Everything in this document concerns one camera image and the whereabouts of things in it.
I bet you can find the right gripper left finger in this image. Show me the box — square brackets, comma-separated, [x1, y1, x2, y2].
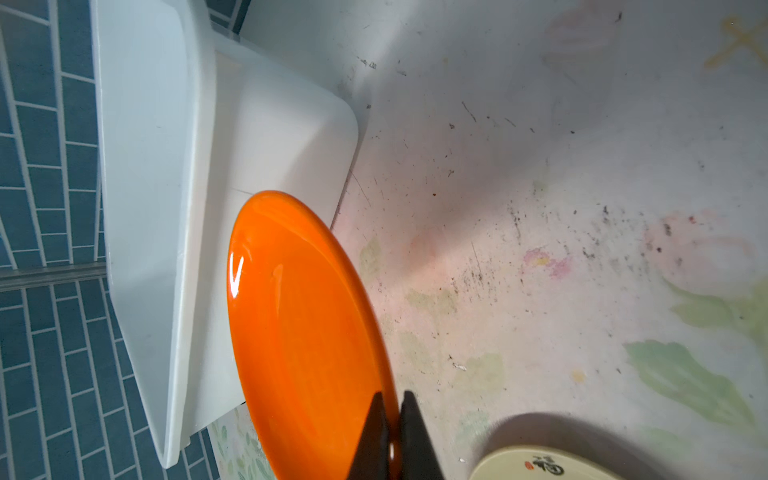
[347, 392, 389, 480]

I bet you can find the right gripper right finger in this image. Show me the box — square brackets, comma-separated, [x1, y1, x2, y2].
[399, 390, 444, 480]

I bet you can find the cream yellow plate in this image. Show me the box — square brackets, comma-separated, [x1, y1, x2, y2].
[469, 445, 620, 480]

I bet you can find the orange round plate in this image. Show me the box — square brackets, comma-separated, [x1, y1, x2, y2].
[225, 191, 398, 479]

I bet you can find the white plastic bin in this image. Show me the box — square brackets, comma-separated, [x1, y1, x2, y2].
[91, 1, 359, 468]

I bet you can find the left aluminium corner post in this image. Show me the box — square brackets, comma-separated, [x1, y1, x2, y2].
[0, 262, 107, 292]

